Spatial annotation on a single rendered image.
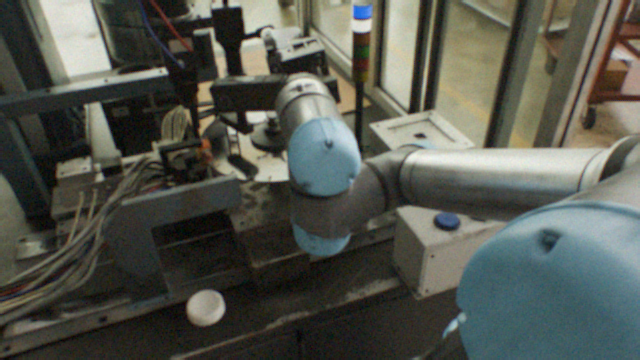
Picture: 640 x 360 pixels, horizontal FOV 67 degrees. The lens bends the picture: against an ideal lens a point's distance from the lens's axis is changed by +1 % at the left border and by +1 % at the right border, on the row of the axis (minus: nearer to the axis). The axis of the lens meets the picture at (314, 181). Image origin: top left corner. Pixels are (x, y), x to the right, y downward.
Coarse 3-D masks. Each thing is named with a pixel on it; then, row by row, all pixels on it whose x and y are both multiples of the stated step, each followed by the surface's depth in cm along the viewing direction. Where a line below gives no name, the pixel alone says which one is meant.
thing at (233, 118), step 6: (222, 114) 101; (228, 114) 101; (234, 114) 101; (240, 114) 96; (246, 114) 97; (222, 120) 102; (228, 120) 100; (234, 120) 99; (240, 120) 97; (246, 120) 97; (228, 126) 101; (234, 126) 99; (240, 126) 97; (246, 126) 97; (252, 126) 98; (228, 132) 102; (240, 132) 98; (246, 132) 98; (252, 132) 99; (228, 138) 103
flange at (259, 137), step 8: (256, 128) 107; (264, 128) 104; (256, 136) 104; (264, 136) 104; (272, 136) 104; (280, 136) 104; (256, 144) 103; (264, 144) 102; (272, 144) 102; (280, 144) 102
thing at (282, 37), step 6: (264, 30) 74; (270, 30) 73; (276, 30) 74; (282, 30) 74; (288, 30) 74; (294, 30) 73; (300, 30) 73; (276, 36) 73; (282, 36) 73; (288, 36) 72; (294, 36) 73; (276, 42) 72; (282, 42) 71; (288, 42) 71; (282, 48) 70
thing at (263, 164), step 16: (208, 128) 109; (224, 128) 109; (224, 144) 104; (240, 144) 104; (208, 160) 99; (224, 160) 99; (240, 160) 99; (256, 160) 99; (272, 160) 99; (240, 176) 95; (256, 176) 94; (272, 176) 94; (288, 176) 94
